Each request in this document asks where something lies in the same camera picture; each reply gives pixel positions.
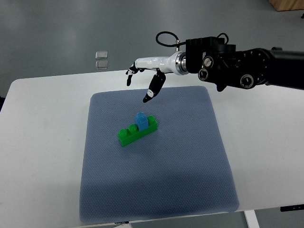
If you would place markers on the black table control panel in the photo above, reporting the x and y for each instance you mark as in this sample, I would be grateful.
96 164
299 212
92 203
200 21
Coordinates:
292 208

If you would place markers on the blue single-stud block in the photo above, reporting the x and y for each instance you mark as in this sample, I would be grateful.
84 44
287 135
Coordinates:
141 121

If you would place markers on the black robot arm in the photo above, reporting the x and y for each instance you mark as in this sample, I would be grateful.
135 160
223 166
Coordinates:
216 61

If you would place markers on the green four-stud block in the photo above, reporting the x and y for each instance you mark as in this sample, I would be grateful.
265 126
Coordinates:
131 134

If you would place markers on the blue-grey mesh mat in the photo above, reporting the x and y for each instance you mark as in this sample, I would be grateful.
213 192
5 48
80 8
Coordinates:
179 169

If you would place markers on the wooden box corner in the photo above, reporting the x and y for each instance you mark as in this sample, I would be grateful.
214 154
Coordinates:
287 5

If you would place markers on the white table leg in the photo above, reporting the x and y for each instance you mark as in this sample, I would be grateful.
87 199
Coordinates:
251 219

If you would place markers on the metal floor plate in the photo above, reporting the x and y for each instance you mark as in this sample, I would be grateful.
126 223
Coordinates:
101 55
101 64

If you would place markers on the lower metal floor plate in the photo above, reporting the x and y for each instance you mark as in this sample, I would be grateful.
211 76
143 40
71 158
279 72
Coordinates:
101 64

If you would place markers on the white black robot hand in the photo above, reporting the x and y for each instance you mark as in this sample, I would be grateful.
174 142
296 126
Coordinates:
161 65

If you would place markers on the upper metal floor plate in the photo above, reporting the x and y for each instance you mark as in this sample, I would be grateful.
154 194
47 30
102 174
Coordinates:
101 55

